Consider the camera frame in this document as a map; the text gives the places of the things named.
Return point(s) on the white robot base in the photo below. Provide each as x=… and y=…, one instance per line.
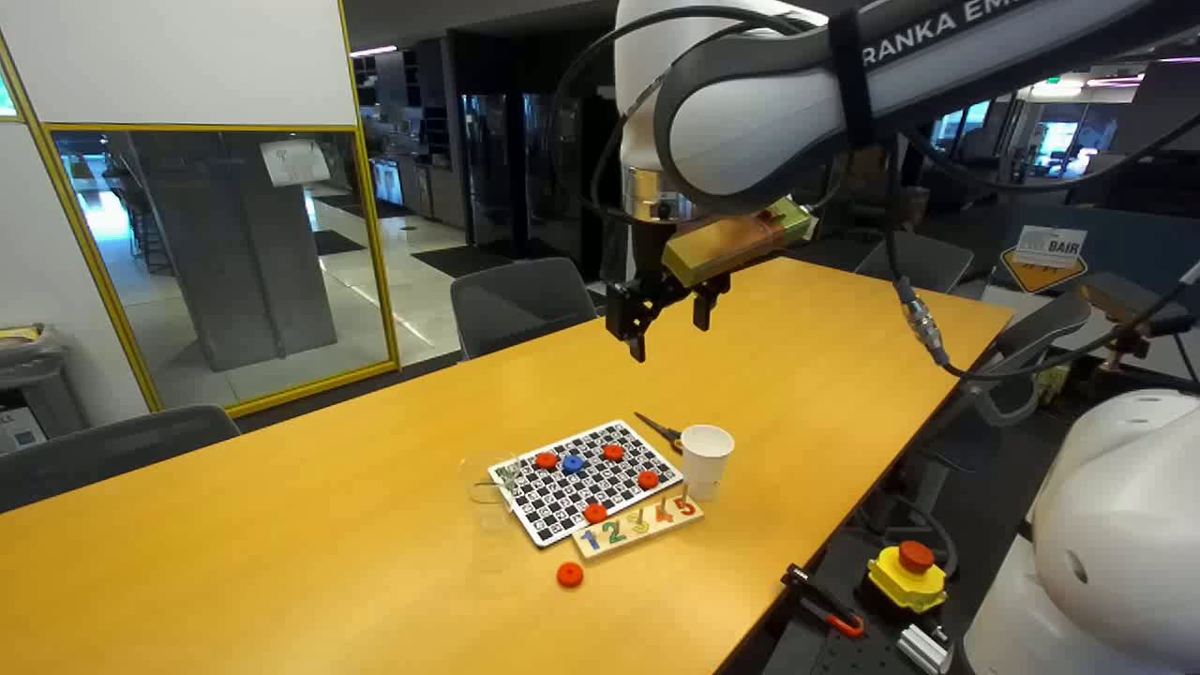
x=1105, y=575

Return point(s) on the orange disc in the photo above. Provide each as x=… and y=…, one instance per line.
x=545, y=461
x=595, y=510
x=612, y=450
x=645, y=479
x=570, y=575

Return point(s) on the white paper cup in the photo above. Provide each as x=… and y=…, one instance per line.
x=707, y=450

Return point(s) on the checkered marker board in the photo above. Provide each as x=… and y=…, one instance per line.
x=552, y=502

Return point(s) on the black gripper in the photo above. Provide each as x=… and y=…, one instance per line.
x=648, y=285

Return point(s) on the yellow emergency stop button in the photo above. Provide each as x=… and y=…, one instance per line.
x=908, y=575

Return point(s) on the blue disc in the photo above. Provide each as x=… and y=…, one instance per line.
x=576, y=467

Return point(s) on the wooden number puzzle board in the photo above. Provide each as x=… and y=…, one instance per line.
x=633, y=525

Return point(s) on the clear plastic cup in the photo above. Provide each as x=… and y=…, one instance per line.
x=488, y=510

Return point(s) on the grey office chair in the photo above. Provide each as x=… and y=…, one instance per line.
x=515, y=300
x=923, y=259

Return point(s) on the black orange clamp tool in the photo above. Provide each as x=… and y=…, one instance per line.
x=821, y=604

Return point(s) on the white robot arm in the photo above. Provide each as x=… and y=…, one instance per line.
x=727, y=102

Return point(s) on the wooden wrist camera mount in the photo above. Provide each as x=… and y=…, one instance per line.
x=726, y=244

